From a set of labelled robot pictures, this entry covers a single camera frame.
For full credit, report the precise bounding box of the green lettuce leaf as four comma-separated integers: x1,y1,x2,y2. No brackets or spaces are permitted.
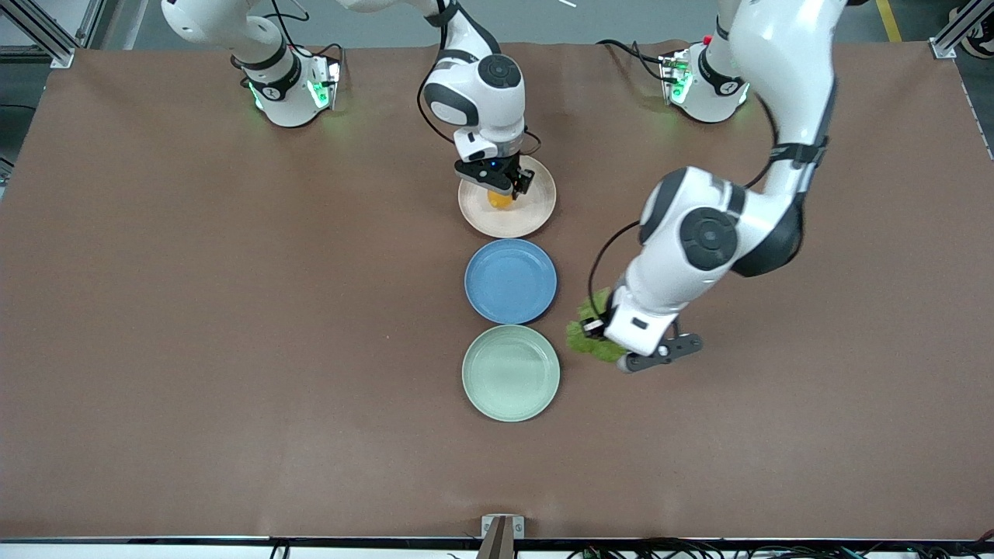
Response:
565,288,628,365

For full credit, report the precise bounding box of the beige round plate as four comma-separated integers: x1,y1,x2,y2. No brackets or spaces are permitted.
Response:
457,153,558,239

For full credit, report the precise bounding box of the blue round plate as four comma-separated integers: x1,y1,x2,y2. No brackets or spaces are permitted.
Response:
464,238,558,325

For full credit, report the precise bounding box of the light green round plate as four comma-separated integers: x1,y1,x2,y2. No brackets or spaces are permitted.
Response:
461,325,561,423

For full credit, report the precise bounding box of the brown table cover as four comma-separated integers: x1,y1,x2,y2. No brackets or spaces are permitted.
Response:
0,39,994,540

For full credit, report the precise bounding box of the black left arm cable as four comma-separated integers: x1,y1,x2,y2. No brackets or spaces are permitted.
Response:
587,93,781,313

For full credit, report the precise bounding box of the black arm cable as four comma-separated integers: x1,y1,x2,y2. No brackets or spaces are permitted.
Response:
416,0,541,156
587,93,781,313

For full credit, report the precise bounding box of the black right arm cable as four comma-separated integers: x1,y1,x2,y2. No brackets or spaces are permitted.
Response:
416,0,541,156

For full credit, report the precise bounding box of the black left base cable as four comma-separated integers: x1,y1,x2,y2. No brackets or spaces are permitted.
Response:
596,38,680,84

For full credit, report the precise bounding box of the black base cable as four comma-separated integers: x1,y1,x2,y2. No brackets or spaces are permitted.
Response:
229,0,346,88
596,38,680,84

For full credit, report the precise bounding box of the black right base cable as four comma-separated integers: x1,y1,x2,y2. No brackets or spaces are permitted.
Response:
229,0,346,88

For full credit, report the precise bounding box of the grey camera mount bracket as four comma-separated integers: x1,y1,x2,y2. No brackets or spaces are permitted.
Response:
476,514,526,559

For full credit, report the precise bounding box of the aluminium frame profile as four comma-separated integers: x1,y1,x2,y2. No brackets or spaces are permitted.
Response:
0,0,78,69
929,0,994,60

